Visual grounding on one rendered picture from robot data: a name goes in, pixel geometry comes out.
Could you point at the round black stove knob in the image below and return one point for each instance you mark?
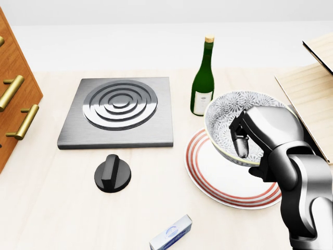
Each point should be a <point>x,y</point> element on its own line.
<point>112,174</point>

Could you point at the wooden cabinet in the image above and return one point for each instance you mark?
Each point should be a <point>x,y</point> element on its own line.
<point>15,65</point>

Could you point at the blue and white box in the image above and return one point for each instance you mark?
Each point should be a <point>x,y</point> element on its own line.
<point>174,231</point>

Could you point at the flat grey stove plate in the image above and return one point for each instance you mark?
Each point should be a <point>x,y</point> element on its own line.
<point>130,130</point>

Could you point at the white plate with red rings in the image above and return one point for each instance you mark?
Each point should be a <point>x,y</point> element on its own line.
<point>221,179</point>

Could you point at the green wine bottle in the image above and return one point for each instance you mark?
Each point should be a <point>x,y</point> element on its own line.
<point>202,83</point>

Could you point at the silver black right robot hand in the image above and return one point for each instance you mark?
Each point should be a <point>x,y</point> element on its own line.
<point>275,125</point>

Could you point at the patterned grey white bowl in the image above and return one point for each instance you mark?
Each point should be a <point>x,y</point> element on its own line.
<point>223,117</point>

